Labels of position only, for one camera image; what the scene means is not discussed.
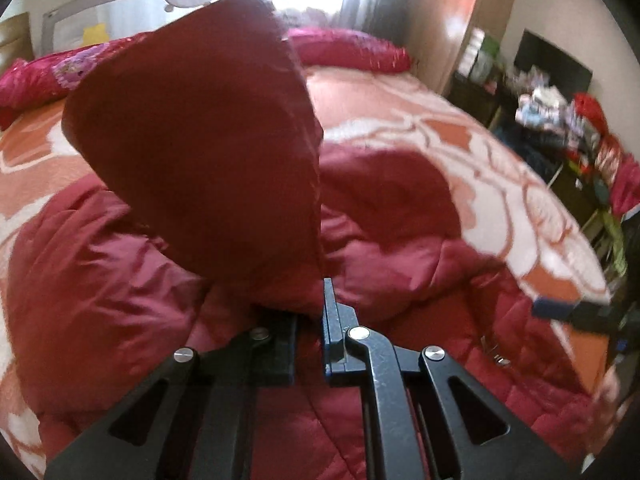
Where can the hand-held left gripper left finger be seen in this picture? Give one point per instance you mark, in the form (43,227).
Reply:
(280,355)

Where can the dark red quilted jacket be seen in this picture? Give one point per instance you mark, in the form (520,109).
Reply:
(200,135)

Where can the wooden headboard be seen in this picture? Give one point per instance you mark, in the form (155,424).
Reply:
(15,40)

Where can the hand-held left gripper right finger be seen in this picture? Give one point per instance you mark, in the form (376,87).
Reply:
(330,330)

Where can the wooden wardrobe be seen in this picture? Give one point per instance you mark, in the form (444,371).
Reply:
(450,20)

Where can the black television screen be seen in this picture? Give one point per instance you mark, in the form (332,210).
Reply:
(550,60)

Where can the dark side table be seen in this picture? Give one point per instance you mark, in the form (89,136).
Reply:
(475,97)

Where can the pink floral rolled quilt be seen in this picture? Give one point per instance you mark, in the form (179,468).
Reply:
(350,50)

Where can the orange and white patterned blanket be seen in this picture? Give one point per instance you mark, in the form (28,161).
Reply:
(400,110)

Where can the white and green boxes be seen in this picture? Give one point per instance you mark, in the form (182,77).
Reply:
(480,55)

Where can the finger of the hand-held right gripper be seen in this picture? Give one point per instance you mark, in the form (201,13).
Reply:
(565,312)

